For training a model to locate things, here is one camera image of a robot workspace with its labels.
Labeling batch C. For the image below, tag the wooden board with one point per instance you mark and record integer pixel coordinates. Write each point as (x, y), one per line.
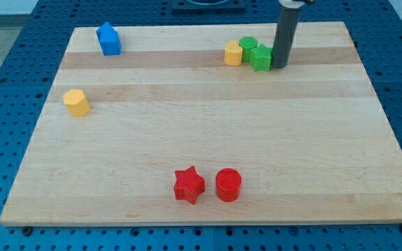
(311, 140)

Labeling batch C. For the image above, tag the red cylinder block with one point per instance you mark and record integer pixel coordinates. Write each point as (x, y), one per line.
(228, 184)

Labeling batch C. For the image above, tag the red star block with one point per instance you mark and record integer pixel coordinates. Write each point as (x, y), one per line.
(189, 185)

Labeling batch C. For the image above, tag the blue house-shaped block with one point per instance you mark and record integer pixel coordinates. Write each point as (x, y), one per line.
(108, 39)

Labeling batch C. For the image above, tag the yellow heart block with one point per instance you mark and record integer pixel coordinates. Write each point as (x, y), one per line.
(233, 53)

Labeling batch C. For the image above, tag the green star block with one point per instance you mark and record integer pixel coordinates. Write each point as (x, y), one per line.
(260, 58)

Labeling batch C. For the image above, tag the green cylinder block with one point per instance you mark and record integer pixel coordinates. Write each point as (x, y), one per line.
(247, 43)

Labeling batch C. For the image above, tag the yellow hexagon block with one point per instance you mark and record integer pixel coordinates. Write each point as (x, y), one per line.
(76, 103)

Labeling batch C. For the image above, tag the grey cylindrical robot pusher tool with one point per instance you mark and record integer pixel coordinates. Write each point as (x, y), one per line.
(285, 30)

